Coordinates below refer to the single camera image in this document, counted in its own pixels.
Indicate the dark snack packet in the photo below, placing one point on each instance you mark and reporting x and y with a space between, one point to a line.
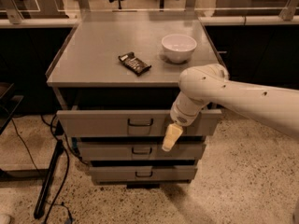
131 62

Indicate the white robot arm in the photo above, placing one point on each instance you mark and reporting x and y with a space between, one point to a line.
277 108

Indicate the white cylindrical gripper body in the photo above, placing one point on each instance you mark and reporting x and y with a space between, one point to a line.
180 118

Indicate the grey top drawer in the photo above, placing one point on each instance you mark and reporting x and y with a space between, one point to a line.
114 123

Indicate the dark side table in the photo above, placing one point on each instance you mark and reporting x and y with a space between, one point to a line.
9 103

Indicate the white ceramic bowl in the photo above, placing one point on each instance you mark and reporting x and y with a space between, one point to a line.
178 48

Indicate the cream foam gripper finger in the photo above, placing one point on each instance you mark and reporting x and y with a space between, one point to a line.
173 133

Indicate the black table leg bar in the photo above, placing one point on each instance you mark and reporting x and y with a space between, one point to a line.
40 204

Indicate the grey middle drawer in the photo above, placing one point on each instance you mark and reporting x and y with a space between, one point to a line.
138 151

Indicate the grey drawer cabinet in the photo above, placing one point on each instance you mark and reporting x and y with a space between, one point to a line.
89 76

